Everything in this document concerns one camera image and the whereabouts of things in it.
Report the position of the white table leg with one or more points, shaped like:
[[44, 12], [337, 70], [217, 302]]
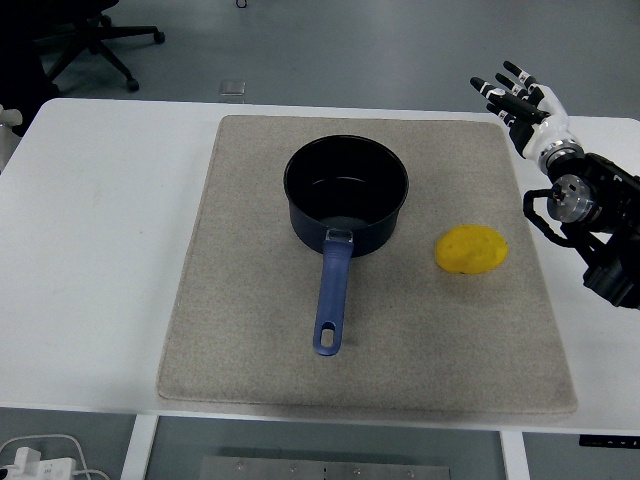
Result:
[[137, 450], [515, 455]]

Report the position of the white rounded object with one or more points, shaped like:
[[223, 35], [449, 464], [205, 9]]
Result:
[[10, 119]]

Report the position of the white power adapter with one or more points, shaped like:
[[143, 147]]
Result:
[[35, 464]]

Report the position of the beige felt mat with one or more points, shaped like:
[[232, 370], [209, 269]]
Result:
[[250, 310]]

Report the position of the black table control panel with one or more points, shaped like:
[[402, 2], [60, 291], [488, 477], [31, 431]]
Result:
[[610, 441]]

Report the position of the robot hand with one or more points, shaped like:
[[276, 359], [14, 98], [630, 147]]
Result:
[[547, 127]]

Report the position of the grey metal plate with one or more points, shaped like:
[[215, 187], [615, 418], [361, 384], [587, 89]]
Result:
[[325, 470]]

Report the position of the person's leg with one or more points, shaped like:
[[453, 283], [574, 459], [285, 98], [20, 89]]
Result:
[[20, 55]]

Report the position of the silver floor outlet plate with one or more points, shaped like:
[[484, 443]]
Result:
[[232, 87]]

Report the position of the black office chair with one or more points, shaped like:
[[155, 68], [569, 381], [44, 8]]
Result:
[[97, 35]]

